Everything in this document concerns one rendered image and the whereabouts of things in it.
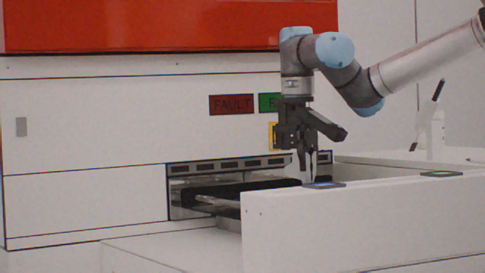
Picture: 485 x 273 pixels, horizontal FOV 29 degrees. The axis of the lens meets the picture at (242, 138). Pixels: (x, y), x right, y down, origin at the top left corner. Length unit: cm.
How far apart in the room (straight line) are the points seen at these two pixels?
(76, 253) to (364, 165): 69
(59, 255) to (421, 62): 86
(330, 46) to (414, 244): 49
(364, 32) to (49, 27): 246
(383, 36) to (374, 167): 215
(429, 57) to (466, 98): 262
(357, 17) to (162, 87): 221
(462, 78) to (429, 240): 291
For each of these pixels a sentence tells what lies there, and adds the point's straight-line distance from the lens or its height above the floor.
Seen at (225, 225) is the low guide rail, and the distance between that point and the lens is 212.
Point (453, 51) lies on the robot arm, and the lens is 197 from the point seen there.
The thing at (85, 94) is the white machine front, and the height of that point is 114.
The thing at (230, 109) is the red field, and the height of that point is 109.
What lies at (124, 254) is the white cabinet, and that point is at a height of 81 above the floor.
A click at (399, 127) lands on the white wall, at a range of 435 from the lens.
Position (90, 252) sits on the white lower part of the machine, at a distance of 207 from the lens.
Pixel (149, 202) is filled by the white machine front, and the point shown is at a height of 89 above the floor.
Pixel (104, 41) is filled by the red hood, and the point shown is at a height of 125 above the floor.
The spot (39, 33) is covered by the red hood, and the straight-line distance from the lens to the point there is 197.
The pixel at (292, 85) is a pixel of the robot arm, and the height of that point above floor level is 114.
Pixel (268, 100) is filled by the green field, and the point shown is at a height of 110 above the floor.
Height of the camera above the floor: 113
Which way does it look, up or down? 3 degrees down
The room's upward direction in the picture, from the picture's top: 2 degrees counter-clockwise
